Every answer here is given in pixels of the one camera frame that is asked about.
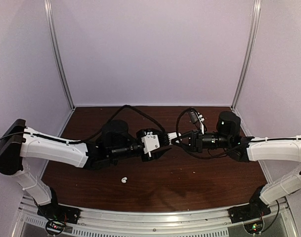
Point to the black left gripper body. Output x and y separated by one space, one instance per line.
143 131

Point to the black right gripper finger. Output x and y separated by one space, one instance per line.
186 135
185 147

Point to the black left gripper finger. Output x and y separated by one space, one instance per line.
164 139
158 154

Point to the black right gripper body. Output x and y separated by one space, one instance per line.
198 143

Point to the white oval charging case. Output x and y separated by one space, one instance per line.
173 135

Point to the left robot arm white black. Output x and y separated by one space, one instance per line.
114 144

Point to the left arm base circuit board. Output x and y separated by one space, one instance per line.
54 228

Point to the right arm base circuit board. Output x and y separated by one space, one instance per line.
254 228

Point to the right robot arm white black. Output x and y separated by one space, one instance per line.
245 149

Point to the white clip-on earbud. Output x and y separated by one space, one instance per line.
124 180

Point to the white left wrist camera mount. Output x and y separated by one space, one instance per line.
150 142

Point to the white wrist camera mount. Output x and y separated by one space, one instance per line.
150 142
198 120

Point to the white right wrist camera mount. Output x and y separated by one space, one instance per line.
198 120

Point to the aluminium front frame rail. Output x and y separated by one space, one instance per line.
215 222

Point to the aluminium corner post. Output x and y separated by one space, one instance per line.
56 53
255 19

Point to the left aluminium corner post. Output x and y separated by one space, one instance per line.
56 53

